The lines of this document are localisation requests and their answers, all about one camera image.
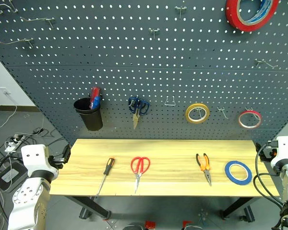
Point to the black box on floor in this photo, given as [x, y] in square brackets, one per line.
[8, 176]

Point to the black plastic cup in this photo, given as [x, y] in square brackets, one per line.
[92, 118]

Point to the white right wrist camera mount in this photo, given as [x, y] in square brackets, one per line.
[286, 149]

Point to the red object under table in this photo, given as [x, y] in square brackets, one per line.
[187, 223]
[150, 225]

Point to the silver pegboard hook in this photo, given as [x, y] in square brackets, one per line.
[154, 31]
[253, 112]
[222, 112]
[19, 41]
[201, 112]
[4, 7]
[265, 63]
[39, 19]
[180, 9]

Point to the dark rounded shape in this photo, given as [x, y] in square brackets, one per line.
[133, 226]
[194, 227]

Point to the orange black needle-nose pliers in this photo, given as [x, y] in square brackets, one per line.
[206, 167]

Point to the grey pegboard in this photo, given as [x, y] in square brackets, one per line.
[144, 60]

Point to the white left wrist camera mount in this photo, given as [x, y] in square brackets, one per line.
[34, 157]

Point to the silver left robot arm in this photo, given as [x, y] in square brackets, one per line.
[28, 201]

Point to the large red tape roll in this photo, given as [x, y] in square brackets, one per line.
[232, 16]

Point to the white power strip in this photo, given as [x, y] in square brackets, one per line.
[12, 145]

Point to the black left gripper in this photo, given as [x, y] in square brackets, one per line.
[55, 161]

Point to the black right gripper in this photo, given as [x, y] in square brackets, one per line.
[268, 151]

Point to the yellow tape roll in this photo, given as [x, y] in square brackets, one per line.
[190, 118]

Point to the black table leg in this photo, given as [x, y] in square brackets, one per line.
[237, 208]
[91, 206]

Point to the small red tape roll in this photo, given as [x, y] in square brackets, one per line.
[242, 124]

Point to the black power adapter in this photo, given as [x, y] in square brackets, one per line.
[38, 130]

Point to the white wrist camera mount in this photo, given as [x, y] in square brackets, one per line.
[34, 157]
[286, 149]

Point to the blue tape roll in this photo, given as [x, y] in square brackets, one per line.
[230, 176]

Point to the white wall outlet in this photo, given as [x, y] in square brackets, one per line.
[4, 91]

